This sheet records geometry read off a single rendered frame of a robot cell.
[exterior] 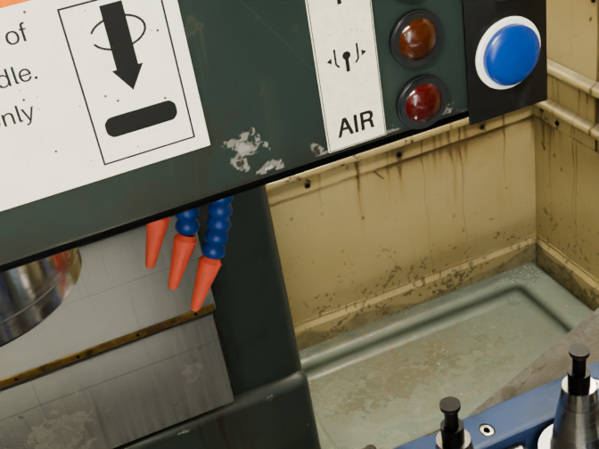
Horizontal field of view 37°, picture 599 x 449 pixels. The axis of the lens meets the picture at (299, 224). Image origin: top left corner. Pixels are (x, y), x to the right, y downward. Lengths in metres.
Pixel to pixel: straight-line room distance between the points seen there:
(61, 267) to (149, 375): 0.69
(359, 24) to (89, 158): 0.13
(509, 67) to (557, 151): 1.39
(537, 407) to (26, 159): 0.54
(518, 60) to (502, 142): 1.40
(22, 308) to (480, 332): 1.42
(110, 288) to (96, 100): 0.80
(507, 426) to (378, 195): 1.01
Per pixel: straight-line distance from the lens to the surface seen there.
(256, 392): 1.39
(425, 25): 0.42
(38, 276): 0.58
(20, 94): 0.38
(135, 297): 1.19
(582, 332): 1.60
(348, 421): 1.74
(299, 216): 1.69
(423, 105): 0.43
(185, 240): 0.63
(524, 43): 0.45
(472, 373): 1.81
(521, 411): 0.81
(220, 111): 0.40
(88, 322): 1.20
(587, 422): 0.74
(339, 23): 0.41
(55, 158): 0.39
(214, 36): 0.39
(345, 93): 0.42
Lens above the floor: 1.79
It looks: 31 degrees down
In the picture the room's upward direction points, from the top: 10 degrees counter-clockwise
